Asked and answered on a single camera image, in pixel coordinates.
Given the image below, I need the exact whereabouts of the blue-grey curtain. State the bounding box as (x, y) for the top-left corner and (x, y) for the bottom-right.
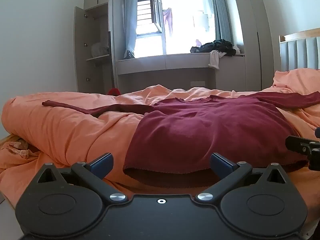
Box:
(208, 0), (233, 45)

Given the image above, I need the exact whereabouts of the sheer light curtain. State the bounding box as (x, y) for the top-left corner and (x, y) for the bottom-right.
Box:
(124, 0), (139, 58)

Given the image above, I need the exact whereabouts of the pile of dark clothes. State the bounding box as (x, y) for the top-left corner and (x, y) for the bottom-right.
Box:
(190, 39), (237, 56)

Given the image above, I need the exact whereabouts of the pink hanging garment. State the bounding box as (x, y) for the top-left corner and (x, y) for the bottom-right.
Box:
(162, 7), (174, 37)

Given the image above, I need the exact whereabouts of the grey window bench cabinet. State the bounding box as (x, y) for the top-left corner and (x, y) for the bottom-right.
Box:
(116, 52), (246, 91)

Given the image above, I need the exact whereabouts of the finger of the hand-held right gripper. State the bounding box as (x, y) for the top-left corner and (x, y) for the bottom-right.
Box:
(285, 135), (320, 171)

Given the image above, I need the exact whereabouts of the window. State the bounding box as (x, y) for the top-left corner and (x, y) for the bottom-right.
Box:
(136, 0), (218, 56)

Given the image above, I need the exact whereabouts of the grey padded headboard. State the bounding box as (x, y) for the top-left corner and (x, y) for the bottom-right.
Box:
(279, 29), (320, 72)

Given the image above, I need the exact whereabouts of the maroon long-sleeve sweater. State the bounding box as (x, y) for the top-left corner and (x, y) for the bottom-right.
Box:
(42, 91), (320, 188)

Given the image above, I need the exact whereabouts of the open grey wardrobe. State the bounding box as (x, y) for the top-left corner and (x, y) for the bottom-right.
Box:
(74, 0), (118, 94)

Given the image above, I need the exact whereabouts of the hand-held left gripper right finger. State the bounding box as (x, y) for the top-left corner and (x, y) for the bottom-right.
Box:
(195, 152), (287, 203)

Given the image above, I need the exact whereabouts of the tall grey cabinet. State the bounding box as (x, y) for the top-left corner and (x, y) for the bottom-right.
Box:
(234, 0), (275, 92)

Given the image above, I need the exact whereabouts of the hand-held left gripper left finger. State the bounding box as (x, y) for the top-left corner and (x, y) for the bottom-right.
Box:
(37, 152), (128, 204)

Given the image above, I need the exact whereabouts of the orange patterned cloth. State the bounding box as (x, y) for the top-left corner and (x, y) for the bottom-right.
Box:
(7, 141), (29, 159)

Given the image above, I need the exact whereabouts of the orange blanket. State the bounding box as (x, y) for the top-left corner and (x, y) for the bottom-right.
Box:
(0, 69), (320, 220)

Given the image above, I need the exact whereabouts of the white hanging cloth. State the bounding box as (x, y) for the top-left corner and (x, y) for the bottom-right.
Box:
(209, 50), (227, 70)

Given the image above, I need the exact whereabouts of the white bundle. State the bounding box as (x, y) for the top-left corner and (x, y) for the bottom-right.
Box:
(91, 41), (110, 57)

